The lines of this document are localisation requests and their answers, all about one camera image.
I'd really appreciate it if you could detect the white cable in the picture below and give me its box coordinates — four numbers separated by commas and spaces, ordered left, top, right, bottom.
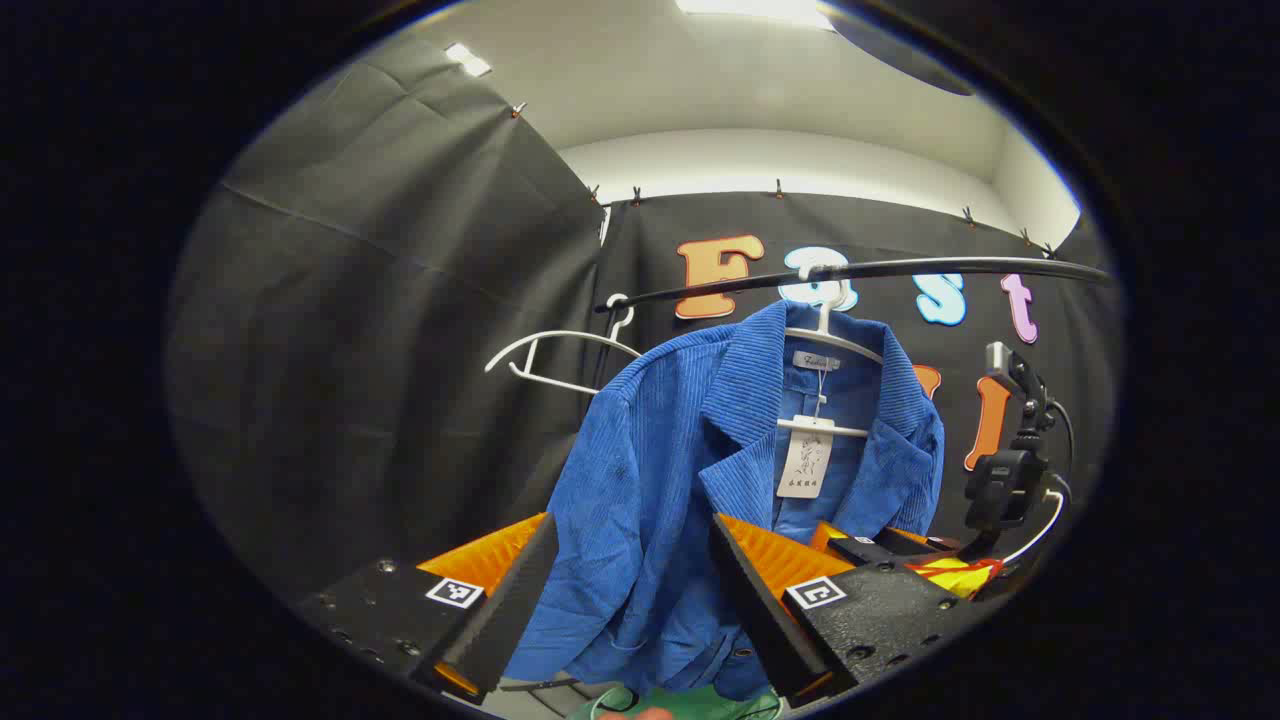
1000, 488, 1066, 567

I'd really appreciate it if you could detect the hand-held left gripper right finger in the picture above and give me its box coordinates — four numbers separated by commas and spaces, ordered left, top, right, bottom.
708, 512, 991, 706

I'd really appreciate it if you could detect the blue corduroy jacket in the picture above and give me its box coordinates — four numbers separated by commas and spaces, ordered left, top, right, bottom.
503, 300, 946, 701

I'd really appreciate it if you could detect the white plastic clothes hanger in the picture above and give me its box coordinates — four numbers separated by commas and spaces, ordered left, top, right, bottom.
776, 262, 887, 439
485, 293, 644, 396

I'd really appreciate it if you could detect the black clothes rail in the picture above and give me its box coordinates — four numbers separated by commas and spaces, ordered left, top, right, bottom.
595, 256, 1113, 313

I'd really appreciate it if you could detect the large ceiling light panel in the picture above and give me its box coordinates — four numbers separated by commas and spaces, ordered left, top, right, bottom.
675, 0, 836, 31

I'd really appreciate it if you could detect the green mesh laundry hamper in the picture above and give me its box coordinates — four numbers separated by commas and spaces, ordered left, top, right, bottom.
565, 683, 786, 720

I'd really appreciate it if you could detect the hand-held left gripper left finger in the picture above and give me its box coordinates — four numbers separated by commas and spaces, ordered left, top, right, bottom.
295, 512, 559, 706

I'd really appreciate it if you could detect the white paper hang tag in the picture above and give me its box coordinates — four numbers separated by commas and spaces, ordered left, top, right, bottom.
777, 417, 837, 499

